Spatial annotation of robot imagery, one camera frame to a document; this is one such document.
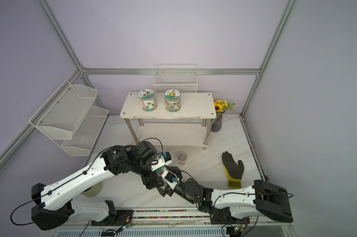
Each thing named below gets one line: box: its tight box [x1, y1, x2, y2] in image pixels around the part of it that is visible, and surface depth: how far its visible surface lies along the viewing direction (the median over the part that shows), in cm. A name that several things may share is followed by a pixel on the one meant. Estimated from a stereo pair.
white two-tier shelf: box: [119, 92, 217, 150], surface depth 80 cm
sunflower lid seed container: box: [164, 88, 181, 113], surface depth 72 cm
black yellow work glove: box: [221, 151, 245, 189], surface depth 91 cm
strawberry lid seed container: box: [138, 88, 158, 113], surface depth 72 cm
